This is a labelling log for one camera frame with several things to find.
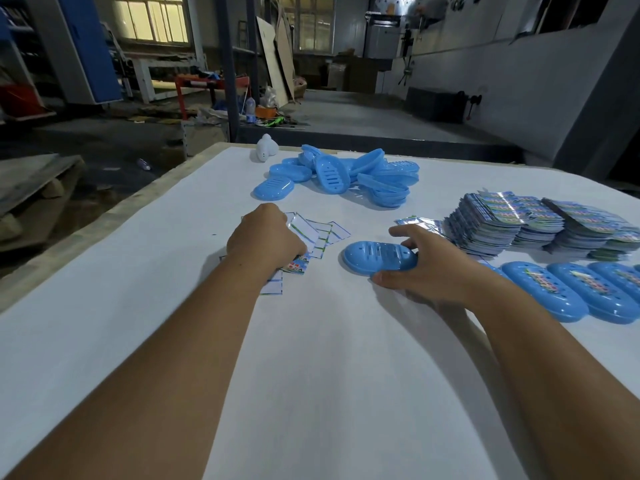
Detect person's left forearm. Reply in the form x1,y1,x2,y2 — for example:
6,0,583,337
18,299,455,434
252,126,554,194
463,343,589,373
5,254,281,480

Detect stacks of colourful sticker sheets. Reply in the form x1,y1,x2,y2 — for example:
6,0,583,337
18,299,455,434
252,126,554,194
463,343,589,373
443,190,640,262

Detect person's right forearm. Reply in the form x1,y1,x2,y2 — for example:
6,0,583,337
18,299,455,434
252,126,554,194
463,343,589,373
462,269,640,480

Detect small white plastic figure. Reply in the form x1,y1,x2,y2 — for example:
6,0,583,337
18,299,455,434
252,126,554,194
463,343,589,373
255,133,279,163

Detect wide window with grid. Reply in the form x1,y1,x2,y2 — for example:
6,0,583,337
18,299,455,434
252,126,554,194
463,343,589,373
279,0,335,53

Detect white backing sheet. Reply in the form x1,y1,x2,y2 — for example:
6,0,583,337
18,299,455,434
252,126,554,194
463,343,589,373
259,268,285,295

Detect person's right hand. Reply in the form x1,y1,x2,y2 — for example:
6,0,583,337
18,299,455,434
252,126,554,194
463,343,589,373
371,223,482,309

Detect fanned backing sheets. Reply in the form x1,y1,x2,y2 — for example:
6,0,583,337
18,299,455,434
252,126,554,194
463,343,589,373
283,211,352,261

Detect red metal table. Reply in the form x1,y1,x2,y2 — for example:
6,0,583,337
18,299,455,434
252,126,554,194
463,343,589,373
175,74,251,121

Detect grey slanted pillar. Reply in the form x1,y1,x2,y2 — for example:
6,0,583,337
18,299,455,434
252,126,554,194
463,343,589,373
553,9,640,181

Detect brown leaning board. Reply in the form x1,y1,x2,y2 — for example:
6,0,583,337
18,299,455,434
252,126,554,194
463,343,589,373
275,12,296,101

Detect glossy sticker sheets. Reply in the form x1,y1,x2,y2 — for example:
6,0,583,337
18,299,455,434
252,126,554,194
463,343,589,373
395,215,447,239

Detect pale wooden crate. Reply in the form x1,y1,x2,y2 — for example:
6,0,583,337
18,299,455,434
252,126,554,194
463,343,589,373
182,120,230,157

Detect pile of blue soap dishes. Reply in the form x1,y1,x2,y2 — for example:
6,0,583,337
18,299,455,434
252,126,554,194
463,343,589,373
252,143,421,209

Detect large bright window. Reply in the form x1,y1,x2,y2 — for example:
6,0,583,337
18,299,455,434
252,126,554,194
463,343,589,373
113,0,190,45

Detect white metal workbench frame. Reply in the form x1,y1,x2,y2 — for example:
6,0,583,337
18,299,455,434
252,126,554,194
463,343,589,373
122,52,207,105

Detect black box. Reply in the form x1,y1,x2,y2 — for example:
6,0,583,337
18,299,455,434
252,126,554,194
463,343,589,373
405,87,469,124

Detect person's left hand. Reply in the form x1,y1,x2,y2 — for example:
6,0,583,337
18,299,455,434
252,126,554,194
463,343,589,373
226,203,308,277

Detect pale leaning plywood board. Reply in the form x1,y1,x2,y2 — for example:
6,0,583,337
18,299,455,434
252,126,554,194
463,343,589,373
255,15,290,108

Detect thin dark steel post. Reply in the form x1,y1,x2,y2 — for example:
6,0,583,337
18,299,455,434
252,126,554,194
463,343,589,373
245,0,260,101

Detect blue and white machine cabinet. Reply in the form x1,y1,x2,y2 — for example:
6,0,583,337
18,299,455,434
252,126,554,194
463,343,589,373
55,0,123,105

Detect wooden pallet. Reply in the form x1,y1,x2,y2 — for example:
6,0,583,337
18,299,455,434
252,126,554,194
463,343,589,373
0,154,85,215

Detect silver machine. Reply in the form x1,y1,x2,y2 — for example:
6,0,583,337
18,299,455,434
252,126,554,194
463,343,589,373
365,0,416,59

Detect thick dark steel post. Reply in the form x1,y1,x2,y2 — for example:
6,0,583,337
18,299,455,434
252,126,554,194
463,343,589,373
215,0,241,143

